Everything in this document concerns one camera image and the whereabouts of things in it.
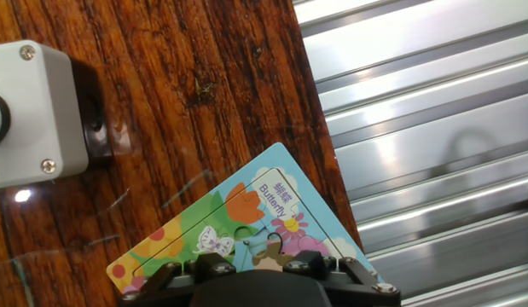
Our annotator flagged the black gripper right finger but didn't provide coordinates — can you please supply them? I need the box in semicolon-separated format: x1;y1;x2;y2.
282;250;402;307

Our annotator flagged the white box with red button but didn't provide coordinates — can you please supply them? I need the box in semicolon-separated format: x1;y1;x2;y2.
0;39;113;191

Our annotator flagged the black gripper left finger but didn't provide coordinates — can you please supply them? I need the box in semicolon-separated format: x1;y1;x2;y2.
119;252;238;307

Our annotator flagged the colourful butterfly puzzle board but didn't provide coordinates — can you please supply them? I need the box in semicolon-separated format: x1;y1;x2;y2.
106;142;384;295

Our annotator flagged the girl head puzzle piece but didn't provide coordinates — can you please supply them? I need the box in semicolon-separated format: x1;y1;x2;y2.
251;242;295;272

